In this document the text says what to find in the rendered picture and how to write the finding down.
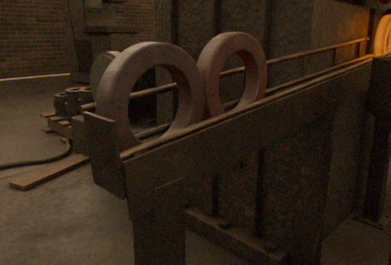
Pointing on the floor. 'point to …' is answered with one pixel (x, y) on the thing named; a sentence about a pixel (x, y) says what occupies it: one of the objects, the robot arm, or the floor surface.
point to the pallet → (67, 110)
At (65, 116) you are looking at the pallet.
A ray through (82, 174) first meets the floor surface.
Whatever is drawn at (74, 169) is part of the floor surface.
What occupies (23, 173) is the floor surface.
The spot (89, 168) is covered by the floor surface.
